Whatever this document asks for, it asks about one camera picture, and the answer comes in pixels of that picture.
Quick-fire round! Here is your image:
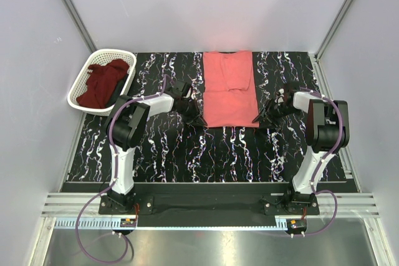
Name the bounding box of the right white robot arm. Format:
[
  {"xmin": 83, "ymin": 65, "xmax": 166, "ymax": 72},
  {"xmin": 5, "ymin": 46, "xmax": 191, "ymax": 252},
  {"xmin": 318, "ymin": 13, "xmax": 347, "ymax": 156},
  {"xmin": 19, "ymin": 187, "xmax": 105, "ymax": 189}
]
[{"xmin": 253, "ymin": 83, "xmax": 350, "ymax": 214}]

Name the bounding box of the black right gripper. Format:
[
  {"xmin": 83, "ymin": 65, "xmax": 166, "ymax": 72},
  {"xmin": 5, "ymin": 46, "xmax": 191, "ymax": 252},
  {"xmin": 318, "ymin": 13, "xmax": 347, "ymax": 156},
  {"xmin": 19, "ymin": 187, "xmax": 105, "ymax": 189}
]
[{"xmin": 252, "ymin": 98, "xmax": 300, "ymax": 130}]

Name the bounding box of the grey slotted cable duct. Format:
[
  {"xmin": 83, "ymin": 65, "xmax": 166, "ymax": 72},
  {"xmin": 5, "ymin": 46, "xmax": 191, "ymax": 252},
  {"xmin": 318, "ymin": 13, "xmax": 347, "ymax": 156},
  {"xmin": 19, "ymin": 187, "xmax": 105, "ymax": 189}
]
[{"xmin": 55, "ymin": 217, "xmax": 137, "ymax": 230}]

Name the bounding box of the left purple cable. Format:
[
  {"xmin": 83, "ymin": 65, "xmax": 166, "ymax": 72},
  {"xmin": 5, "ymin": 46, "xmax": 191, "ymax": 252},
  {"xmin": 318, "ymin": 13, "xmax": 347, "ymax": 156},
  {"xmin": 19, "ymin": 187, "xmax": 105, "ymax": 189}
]
[{"xmin": 74, "ymin": 75, "xmax": 172, "ymax": 264}]

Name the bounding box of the black garment in basket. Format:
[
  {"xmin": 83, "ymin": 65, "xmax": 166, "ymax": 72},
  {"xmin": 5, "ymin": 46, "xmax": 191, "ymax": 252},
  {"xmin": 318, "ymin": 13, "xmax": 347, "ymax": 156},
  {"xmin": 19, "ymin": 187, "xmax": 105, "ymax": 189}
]
[{"xmin": 105, "ymin": 74, "xmax": 128, "ymax": 108}]

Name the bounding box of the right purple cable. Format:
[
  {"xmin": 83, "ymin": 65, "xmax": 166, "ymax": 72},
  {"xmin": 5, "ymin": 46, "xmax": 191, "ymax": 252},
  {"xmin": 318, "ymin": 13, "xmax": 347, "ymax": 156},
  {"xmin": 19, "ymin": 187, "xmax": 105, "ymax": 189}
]
[{"xmin": 258, "ymin": 88, "xmax": 345, "ymax": 236}]

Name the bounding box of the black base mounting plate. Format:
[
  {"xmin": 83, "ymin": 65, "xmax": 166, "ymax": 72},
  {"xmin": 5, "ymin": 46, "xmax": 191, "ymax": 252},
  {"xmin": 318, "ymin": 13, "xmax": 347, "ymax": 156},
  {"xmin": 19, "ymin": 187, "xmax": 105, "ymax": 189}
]
[{"xmin": 99, "ymin": 183, "xmax": 320, "ymax": 229}]

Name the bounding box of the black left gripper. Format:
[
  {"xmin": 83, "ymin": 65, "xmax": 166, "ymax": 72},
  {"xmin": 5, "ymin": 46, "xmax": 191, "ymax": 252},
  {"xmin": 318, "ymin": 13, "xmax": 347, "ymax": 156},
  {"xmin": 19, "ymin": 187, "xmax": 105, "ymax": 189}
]
[{"xmin": 176, "ymin": 98, "xmax": 207, "ymax": 128}]

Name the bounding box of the pink t shirt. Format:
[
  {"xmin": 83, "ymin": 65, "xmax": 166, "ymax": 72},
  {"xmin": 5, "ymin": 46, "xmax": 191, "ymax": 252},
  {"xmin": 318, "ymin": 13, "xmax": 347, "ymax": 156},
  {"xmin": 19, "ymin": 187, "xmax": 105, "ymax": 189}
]
[{"xmin": 203, "ymin": 51, "xmax": 259, "ymax": 128}]

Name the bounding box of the dark red t shirt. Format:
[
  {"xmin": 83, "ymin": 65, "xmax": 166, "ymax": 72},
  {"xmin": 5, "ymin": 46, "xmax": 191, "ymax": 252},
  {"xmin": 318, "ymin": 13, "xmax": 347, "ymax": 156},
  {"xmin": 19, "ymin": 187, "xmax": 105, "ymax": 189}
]
[{"xmin": 77, "ymin": 59, "xmax": 130, "ymax": 109}]

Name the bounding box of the purple cable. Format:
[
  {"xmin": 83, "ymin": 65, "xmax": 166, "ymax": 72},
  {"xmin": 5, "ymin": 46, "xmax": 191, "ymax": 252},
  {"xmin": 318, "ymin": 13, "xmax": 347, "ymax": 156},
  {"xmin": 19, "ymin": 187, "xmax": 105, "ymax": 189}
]
[
  {"xmin": 74, "ymin": 75, "xmax": 172, "ymax": 264},
  {"xmin": 258, "ymin": 88, "xmax": 345, "ymax": 236}
]

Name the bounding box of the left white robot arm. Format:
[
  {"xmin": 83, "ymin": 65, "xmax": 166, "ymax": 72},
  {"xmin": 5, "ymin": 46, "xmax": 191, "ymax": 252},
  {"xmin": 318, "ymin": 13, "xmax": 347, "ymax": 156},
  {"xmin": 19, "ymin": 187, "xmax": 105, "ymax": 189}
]
[{"xmin": 101, "ymin": 81, "xmax": 207, "ymax": 214}]

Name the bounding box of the white plastic laundry basket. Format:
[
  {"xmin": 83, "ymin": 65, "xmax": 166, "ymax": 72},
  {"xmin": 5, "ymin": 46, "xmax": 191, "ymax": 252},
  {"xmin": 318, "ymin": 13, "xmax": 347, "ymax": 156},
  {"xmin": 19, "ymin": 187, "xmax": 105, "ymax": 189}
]
[{"xmin": 67, "ymin": 49, "xmax": 137, "ymax": 116}]

